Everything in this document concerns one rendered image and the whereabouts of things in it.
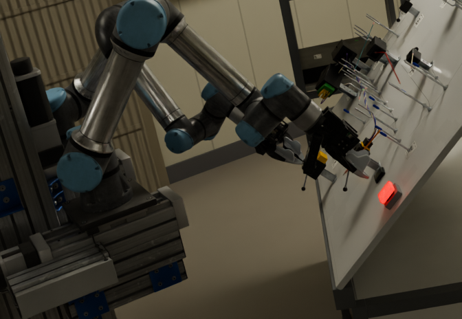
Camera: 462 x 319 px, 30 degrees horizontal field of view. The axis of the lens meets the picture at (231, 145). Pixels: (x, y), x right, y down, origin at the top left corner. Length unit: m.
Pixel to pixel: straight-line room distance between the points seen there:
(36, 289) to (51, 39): 3.17
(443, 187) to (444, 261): 0.51
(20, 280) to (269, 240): 2.49
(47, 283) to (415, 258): 1.04
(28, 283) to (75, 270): 0.13
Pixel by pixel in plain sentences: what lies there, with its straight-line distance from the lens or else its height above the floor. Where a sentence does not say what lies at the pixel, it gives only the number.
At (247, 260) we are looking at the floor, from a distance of 4.50.
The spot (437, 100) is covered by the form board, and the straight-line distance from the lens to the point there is 2.44.
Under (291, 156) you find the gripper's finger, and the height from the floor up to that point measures 1.15.
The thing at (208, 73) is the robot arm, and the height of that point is 1.48.
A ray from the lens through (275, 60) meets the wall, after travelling 5.89.
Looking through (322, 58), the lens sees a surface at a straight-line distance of 3.54.
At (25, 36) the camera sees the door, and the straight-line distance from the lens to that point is 5.28.
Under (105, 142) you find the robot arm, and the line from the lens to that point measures 2.22.
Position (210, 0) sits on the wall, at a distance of 5.65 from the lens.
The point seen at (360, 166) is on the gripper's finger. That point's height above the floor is 1.18.
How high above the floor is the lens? 2.03
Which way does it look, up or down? 19 degrees down
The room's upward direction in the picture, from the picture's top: 13 degrees counter-clockwise
